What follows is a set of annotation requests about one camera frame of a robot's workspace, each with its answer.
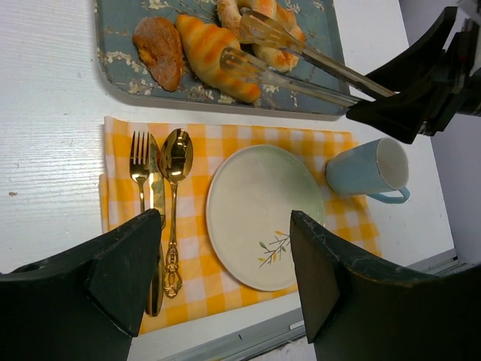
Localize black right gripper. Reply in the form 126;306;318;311
346;6;480;144

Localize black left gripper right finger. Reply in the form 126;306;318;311
290;211;480;360

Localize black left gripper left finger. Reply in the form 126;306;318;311
1;209;162;360

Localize steel serving tongs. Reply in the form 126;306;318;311
219;8;395;109

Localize striped croissant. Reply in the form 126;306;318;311
175;14;261;103

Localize light blue mug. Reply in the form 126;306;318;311
325;138;410;204

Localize yellow checkered cloth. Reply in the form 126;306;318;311
99;117;380;333

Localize glazed bagel right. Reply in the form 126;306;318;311
240;0;307;74

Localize glazed bagel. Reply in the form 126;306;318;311
217;0;250;43
240;0;307;74

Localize white ceramic plate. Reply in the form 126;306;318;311
206;145;325;292

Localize gold fork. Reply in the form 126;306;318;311
129;131;150;213

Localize gold knife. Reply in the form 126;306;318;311
146;134;165;317

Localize gold spoon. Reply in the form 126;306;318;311
157;129;194;299

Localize glazed bagel left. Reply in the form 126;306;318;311
217;0;250;43

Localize blue floral tray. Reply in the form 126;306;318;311
93;0;350;116

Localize small brown pastry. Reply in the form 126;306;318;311
132;17;183;92

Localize aluminium front rail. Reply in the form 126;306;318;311
166;249;474;360

